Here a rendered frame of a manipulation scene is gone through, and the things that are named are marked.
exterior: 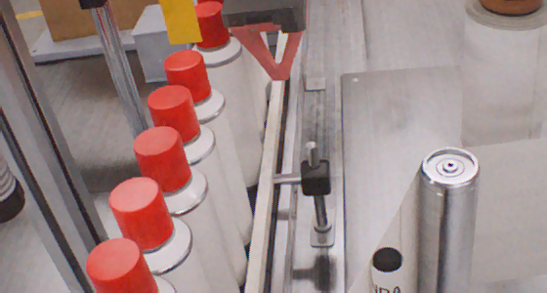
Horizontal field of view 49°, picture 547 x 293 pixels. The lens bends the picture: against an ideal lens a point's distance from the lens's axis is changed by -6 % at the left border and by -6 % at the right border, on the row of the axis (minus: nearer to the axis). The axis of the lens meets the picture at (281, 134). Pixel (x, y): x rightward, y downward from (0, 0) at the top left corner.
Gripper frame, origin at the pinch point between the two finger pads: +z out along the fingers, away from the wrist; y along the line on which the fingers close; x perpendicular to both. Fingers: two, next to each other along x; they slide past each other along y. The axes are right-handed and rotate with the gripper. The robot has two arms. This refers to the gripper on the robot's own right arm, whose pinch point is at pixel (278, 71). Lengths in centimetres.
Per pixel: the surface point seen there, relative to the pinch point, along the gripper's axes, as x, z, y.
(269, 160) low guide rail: 2.5, 10.3, -0.5
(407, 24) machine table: -16.3, 19.1, 41.8
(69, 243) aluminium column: 20.1, 8.0, -13.3
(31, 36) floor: 163, 104, 228
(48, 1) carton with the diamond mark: 46, 9, 46
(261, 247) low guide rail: 2.4, 10.2, -12.6
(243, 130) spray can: 4.4, 6.0, -0.7
